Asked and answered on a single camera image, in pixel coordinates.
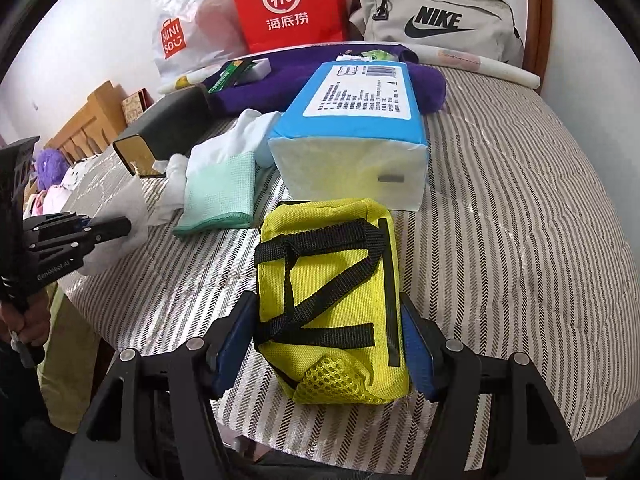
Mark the mint green cloth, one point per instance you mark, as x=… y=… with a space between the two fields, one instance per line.
x=215 y=200

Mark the white rolled paper tube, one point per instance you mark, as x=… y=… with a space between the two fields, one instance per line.
x=480 y=65

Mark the white cloth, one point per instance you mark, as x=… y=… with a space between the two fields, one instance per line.
x=235 y=135

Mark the person's left hand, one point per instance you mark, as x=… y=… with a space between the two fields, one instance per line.
x=27 y=325

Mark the person's dark clothing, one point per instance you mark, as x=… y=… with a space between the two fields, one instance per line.
x=30 y=410

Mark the small white sachet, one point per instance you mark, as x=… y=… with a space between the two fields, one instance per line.
x=348 y=52

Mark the white translucent plastic bag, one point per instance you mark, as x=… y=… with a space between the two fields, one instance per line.
x=120 y=250

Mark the wooden bed frame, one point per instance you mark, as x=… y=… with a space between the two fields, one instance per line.
x=542 y=15

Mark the white block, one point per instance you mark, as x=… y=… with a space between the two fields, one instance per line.
x=260 y=66

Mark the light wooden furniture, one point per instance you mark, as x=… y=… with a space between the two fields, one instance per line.
x=85 y=120

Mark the pink cloth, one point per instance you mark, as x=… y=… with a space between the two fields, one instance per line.
x=42 y=202

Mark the red paper bag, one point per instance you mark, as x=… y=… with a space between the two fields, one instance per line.
x=285 y=5

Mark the green snack packet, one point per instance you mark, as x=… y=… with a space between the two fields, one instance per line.
x=230 y=75

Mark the white plastic shopping bag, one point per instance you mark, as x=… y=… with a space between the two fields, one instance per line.
x=190 y=30

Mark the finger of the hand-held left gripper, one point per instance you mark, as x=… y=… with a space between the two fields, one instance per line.
x=112 y=227

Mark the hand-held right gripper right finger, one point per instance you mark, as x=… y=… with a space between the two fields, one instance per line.
x=417 y=355

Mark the small patterned box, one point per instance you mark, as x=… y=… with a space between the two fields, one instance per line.
x=135 y=105

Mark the striped bed cover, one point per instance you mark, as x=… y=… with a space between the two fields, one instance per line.
x=500 y=260

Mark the white and yellow rolled tube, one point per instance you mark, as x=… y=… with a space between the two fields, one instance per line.
x=187 y=80

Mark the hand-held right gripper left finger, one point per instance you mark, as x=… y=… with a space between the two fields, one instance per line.
x=235 y=345

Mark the small green and white packet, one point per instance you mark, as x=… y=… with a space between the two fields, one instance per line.
x=375 y=55

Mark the purple towel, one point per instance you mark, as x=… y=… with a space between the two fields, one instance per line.
x=430 y=90

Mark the pale yellow sheet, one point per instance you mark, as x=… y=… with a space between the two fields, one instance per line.
x=65 y=360

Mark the purple plush toy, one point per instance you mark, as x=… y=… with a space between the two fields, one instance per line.
x=50 y=165

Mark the grey waist bag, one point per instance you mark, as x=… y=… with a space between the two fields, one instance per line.
x=440 y=20

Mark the dark box with gold inside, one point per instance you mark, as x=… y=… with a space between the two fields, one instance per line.
x=165 y=120

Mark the blue tissue pack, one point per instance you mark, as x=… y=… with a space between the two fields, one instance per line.
x=350 y=130

